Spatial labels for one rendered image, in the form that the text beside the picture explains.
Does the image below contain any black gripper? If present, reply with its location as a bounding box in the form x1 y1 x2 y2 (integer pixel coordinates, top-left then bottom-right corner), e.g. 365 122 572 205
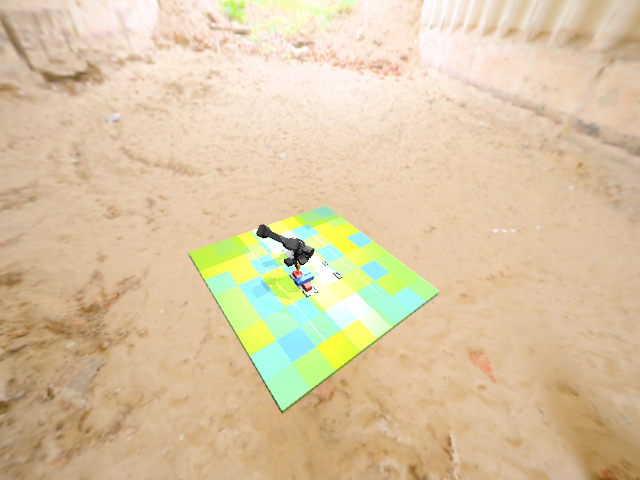
284 251 301 268

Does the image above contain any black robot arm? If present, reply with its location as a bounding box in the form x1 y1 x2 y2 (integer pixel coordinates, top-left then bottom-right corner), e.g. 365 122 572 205
256 224 315 266

